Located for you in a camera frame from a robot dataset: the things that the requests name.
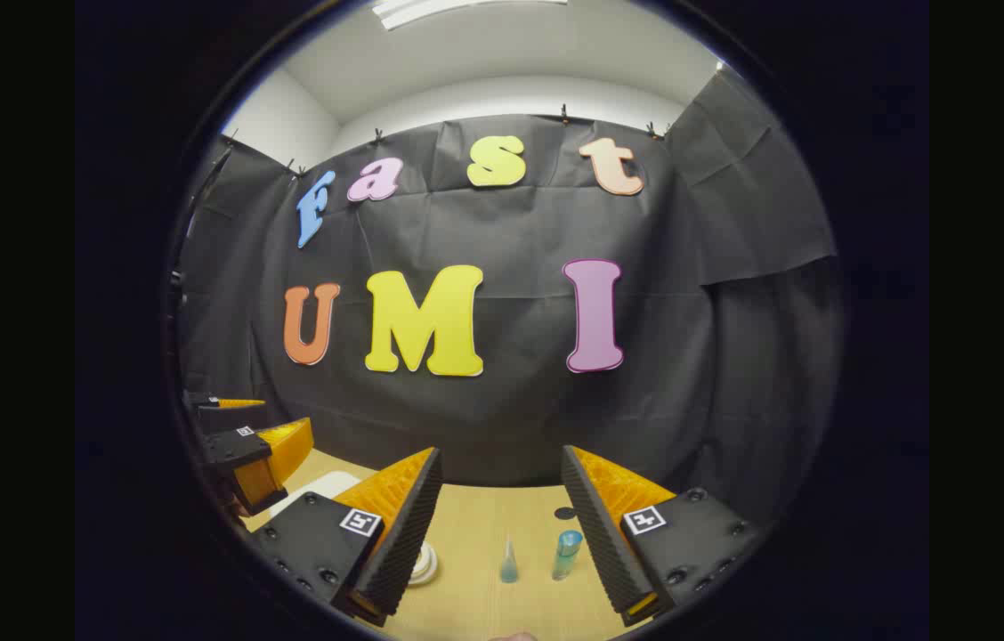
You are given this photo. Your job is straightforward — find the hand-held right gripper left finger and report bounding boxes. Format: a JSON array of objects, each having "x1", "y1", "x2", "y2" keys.
[{"x1": 251, "y1": 447, "x2": 443, "y2": 629}]

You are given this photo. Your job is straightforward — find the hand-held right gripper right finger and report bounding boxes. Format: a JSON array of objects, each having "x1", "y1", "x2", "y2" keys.
[{"x1": 562, "y1": 445, "x2": 765, "y2": 629}]

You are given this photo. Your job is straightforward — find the blue translucent bottle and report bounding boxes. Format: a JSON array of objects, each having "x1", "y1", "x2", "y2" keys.
[{"x1": 552, "y1": 530, "x2": 585, "y2": 582}]

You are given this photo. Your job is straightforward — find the white suitcase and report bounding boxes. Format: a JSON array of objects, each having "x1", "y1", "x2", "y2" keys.
[{"x1": 271, "y1": 470, "x2": 362, "y2": 522}]

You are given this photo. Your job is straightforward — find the black backdrop cloth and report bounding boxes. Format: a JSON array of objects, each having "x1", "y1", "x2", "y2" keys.
[{"x1": 177, "y1": 67, "x2": 841, "y2": 528}]

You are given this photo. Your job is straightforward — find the white ceiling light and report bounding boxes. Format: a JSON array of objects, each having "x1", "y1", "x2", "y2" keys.
[{"x1": 372, "y1": 0, "x2": 571, "y2": 32}]

